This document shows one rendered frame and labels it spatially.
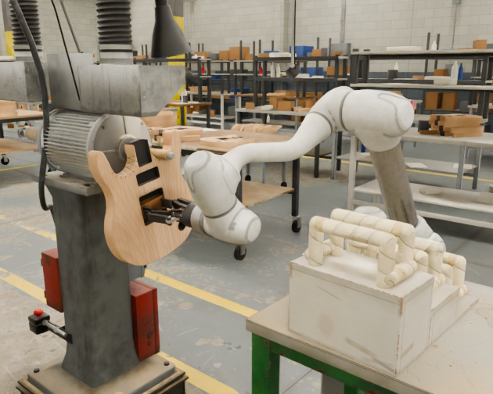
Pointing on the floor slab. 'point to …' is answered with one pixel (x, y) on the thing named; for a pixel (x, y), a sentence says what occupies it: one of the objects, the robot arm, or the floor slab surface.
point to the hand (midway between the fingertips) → (154, 206)
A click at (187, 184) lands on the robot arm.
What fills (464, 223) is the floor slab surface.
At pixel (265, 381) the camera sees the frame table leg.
